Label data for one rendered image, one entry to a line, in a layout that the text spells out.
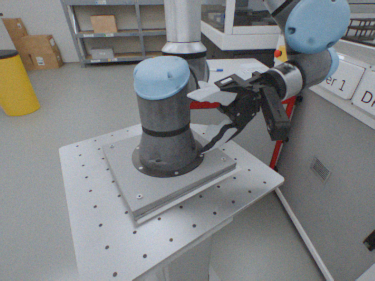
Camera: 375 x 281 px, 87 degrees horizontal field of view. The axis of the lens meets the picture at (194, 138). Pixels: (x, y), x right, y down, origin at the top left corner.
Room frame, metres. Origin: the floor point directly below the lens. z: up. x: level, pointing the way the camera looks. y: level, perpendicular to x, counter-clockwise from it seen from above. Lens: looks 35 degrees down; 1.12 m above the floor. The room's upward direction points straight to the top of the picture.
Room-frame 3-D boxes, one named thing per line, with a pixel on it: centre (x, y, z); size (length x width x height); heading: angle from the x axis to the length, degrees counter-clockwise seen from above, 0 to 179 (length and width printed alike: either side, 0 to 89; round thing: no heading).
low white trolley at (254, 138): (1.18, -0.19, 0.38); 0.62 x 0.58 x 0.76; 7
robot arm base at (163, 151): (0.41, 0.07, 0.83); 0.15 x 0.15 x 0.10
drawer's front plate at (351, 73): (0.81, -0.54, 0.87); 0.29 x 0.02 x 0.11; 7
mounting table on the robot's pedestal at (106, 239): (0.40, 0.09, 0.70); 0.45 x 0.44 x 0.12; 123
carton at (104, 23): (4.32, 1.69, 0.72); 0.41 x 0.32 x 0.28; 103
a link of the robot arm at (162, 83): (0.43, 0.07, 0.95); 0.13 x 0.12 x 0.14; 161
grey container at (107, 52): (4.28, 1.83, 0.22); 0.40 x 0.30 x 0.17; 103
